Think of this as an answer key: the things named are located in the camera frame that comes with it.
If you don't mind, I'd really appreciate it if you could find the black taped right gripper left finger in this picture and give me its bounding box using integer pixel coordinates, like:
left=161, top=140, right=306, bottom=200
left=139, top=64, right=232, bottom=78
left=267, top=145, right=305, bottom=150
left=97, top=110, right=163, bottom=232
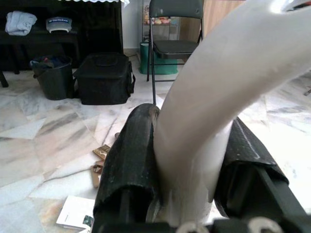
left=92, top=103, right=161, bottom=233

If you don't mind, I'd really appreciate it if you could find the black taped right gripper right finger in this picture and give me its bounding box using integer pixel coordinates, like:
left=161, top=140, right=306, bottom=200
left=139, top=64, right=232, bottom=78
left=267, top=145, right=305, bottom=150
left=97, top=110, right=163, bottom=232
left=213, top=116, right=307, bottom=219

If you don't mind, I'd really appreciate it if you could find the cream long-handled dustpan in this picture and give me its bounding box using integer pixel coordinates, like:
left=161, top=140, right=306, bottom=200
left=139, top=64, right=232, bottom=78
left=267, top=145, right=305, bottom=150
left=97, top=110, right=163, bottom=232
left=145, top=0, right=311, bottom=226

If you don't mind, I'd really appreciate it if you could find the brown printed paper scrap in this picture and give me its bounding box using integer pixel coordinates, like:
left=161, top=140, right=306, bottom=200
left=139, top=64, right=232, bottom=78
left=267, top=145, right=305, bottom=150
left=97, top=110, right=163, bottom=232
left=92, top=144, right=112, bottom=161

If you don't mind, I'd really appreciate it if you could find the white booklet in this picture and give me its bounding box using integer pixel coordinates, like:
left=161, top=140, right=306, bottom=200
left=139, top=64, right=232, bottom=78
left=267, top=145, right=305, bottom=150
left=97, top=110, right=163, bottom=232
left=55, top=195, right=96, bottom=231

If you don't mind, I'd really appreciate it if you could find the black square fabric bag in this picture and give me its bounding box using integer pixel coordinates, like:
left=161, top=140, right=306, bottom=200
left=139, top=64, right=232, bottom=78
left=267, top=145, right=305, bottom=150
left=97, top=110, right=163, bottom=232
left=72, top=52, right=136, bottom=106

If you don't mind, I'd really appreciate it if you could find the green plastic bin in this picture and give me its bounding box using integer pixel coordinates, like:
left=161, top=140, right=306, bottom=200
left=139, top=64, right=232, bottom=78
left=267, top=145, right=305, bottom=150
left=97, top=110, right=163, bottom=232
left=139, top=40, right=180, bottom=75

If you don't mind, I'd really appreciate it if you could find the black bucket with clothes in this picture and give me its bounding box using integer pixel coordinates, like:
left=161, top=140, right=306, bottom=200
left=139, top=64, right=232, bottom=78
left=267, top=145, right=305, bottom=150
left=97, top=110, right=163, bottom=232
left=30, top=55, right=75, bottom=101

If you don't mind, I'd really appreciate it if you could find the black metal folding chair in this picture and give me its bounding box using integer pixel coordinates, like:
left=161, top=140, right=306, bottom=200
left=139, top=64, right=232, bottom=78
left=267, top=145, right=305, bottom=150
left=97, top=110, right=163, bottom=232
left=146, top=0, right=205, bottom=105

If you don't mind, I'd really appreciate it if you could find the shelf with colourful toys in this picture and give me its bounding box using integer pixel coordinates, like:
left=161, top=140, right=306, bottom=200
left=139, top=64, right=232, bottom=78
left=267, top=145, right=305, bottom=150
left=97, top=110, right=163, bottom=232
left=142, top=0, right=181, bottom=42

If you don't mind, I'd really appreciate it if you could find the black piano bench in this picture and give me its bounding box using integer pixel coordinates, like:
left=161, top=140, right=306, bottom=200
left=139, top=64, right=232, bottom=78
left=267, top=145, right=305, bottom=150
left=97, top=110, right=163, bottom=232
left=0, top=30, right=81, bottom=88

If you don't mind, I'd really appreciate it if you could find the white cap with blue band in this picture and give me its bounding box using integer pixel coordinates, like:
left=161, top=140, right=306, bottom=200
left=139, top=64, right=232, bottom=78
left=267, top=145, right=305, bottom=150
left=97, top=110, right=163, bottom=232
left=45, top=17, right=73, bottom=33

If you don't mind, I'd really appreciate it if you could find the white lace cloth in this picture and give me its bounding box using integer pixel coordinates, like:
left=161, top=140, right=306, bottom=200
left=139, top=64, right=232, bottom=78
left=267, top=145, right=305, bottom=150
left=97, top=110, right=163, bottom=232
left=57, top=0, right=131, bottom=5

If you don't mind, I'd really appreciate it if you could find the folded light blue cloth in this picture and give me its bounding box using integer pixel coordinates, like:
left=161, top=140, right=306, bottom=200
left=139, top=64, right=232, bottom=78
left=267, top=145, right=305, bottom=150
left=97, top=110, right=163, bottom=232
left=5, top=10, right=38, bottom=36

